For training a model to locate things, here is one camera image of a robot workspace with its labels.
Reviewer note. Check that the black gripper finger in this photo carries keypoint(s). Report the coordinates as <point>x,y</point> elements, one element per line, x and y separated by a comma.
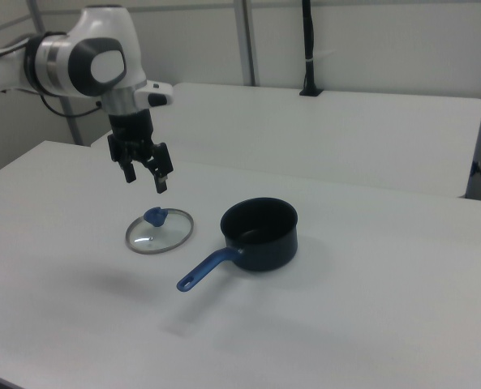
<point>128,172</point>
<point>163,162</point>

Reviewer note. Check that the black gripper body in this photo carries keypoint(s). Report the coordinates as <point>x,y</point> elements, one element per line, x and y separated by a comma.
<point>132,133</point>

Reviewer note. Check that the glass lid with blue knob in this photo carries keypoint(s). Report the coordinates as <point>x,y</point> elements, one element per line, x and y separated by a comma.
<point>159,239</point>

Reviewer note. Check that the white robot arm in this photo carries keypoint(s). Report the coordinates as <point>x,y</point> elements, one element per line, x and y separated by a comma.
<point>102,52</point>

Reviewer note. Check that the dark blue saucepan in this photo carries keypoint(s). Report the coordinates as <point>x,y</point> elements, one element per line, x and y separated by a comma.
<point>264,247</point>

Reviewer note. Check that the black camera stand pole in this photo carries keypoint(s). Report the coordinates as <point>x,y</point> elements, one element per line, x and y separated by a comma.
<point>308,40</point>

